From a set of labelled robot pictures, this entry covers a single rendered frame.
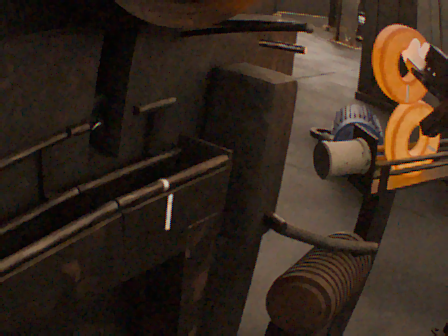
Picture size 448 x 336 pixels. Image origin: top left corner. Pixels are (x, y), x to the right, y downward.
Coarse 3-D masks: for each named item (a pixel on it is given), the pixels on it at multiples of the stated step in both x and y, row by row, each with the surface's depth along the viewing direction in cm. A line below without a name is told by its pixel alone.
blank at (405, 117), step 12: (396, 108) 92; (408, 108) 90; (420, 108) 91; (396, 120) 91; (408, 120) 91; (420, 120) 92; (396, 132) 90; (408, 132) 92; (420, 132) 97; (396, 144) 91; (420, 144) 97; (432, 144) 96; (396, 156) 93; (408, 156) 94; (396, 168) 94
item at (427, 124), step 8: (440, 104) 77; (432, 112) 79; (440, 112) 77; (424, 120) 81; (432, 120) 79; (440, 120) 77; (424, 128) 81; (432, 128) 80; (440, 128) 80; (432, 136) 82
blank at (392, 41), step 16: (384, 32) 84; (400, 32) 83; (416, 32) 84; (384, 48) 83; (400, 48) 84; (384, 64) 84; (384, 80) 85; (400, 80) 87; (416, 80) 88; (400, 96) 88; (416, 96) 90
